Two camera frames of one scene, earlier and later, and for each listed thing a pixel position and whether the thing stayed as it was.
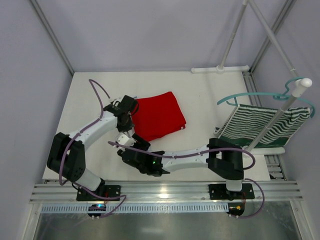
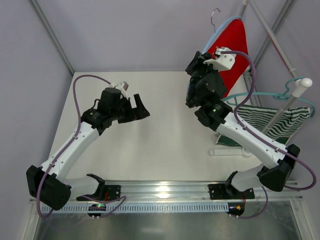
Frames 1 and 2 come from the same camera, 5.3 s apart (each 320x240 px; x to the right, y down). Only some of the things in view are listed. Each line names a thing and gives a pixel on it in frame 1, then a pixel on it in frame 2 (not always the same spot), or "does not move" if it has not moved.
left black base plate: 105,191 does not move
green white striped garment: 243,125 does not move
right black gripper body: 139,143 to 196,69
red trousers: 158,116 to 233,36
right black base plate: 219,191 does not move
